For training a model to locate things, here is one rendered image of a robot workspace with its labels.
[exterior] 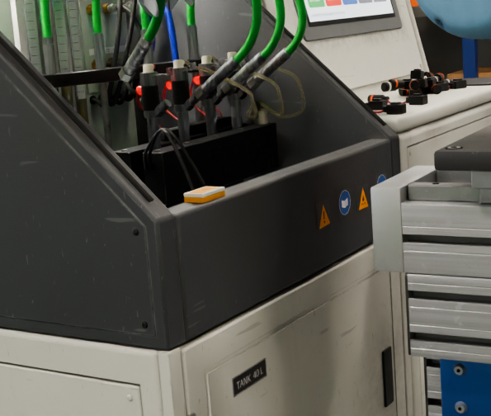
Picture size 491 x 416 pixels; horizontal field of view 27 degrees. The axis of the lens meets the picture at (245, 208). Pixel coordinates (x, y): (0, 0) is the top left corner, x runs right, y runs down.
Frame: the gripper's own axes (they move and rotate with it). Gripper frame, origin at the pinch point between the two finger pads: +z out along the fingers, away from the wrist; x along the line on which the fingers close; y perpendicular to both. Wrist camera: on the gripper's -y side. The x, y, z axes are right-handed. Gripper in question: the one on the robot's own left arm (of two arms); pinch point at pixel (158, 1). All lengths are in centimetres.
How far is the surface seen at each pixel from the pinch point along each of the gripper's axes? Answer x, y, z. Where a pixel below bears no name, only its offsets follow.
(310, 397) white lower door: 3, 45, 41
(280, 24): 22.7, -3.7, 17.5
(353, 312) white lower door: 17, 35, 44
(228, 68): 12.1, -0.5, 19.7
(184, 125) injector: 4.8, -1.1, 30.3
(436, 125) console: 53, 7, 47
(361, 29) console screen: 60, -28, 58
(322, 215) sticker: 14.5, 25.8, 26.6
